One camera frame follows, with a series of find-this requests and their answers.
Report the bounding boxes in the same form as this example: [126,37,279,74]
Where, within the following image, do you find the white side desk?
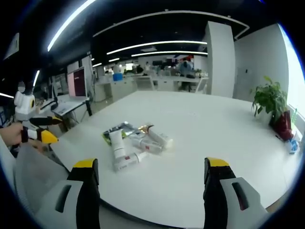
[51,94,91,118]

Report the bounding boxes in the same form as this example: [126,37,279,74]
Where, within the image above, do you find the person's left hand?
[0,124,24,146]

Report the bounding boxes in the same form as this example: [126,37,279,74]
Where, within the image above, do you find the white background desk row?
[152,75,209,92]

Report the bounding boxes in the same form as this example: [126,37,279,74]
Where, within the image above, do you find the silver foil skincare sachet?
[104,122,142,140]

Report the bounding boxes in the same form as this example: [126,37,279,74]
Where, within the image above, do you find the white skincare tube printed label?
[148,128,174,147]

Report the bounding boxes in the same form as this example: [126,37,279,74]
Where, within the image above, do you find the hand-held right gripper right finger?
[203,156,269,229]

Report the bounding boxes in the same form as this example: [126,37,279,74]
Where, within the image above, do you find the white office chair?
[195,78,208,94]

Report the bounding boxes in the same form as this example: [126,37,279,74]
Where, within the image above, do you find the green skincare sachet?
[102,130,113,146]

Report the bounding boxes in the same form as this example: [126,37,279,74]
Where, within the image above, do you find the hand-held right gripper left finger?
[35,157,101,229]

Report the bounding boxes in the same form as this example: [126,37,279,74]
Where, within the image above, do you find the gold foil skincare sachet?
[139,123,156,135]

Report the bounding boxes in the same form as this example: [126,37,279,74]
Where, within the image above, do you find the grey mesh office chair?
[0,135,72,217]

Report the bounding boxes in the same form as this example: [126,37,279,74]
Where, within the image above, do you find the computer monitor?
[67,66,87,98]

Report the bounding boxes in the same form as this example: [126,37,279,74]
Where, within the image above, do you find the long ceiling light strip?
[47,0,97,52]

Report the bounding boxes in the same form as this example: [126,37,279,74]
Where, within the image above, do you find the white hanging sign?
[3,32,20,61]

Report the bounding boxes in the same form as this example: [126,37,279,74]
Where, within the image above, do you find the white skincare bottle red label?
[112,152,149,173]

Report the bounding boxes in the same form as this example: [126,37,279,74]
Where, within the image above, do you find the green potted plant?
[249,75,289,123]

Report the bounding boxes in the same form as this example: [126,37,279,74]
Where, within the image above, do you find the white tube red label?
[131,136,163,154]

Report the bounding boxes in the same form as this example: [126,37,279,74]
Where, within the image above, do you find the dark red plant pot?
[268,111,294,142]

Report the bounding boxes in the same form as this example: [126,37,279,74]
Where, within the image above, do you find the blue white packet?
[285,139,300,154]

